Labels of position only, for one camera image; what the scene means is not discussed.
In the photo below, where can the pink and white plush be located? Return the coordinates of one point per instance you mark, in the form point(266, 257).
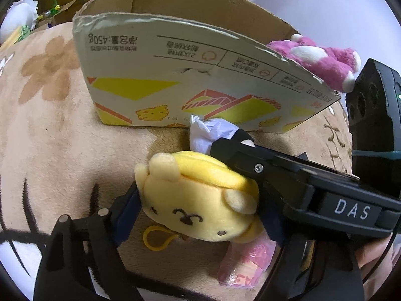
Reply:
point(316, 59)

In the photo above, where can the printed cardboard box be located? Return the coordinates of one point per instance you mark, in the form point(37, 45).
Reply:
point(141, 78)

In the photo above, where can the white tissue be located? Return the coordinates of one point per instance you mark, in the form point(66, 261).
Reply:
point(203, 134)

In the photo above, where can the pink plastic packet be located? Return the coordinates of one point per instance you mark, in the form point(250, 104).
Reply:
point(247, 263)

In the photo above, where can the small brown cardboard box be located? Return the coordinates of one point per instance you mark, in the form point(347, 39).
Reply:
point(61, 14)

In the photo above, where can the white round plush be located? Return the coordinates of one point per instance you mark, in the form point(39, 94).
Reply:
point(18, 15)

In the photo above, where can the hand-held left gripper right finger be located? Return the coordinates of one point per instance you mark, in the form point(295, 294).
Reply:
point(272, 222)

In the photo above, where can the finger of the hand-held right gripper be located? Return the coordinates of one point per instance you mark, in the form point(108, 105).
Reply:
point(244, 160)

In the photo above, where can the person's right hand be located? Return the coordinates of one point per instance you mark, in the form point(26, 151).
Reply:
point(372, 257)

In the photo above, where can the green glass bottle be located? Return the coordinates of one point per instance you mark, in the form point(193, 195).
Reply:
point(55, 4)

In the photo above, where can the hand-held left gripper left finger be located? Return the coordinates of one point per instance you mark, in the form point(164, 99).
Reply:
point(128, 222)

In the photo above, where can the yellow and green frog hat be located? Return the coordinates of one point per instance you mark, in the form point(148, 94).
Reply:
point(25, 33)

